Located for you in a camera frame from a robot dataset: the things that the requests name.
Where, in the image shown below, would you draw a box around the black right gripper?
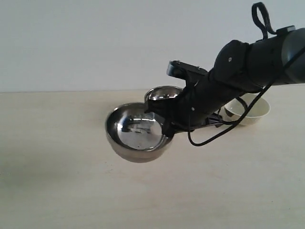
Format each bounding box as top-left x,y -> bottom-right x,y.
145,40 -> 249,138

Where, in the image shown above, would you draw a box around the patterned steel bowl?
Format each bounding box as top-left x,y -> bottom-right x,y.
144,85 -> 183,102

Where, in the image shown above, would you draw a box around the large plain steel bowl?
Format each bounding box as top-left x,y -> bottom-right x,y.
105,102 -> 173,163

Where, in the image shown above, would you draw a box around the cream ceramic bowl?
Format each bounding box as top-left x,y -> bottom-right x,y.
221,94 -> 270,126

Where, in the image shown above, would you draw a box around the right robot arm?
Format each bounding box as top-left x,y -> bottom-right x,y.
145,28 -> 305,136

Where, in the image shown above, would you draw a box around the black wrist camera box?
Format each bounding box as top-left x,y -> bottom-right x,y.
166,61 -> 208,81

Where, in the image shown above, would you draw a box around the black camera cable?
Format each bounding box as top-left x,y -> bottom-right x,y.
187,2 -> 305,147

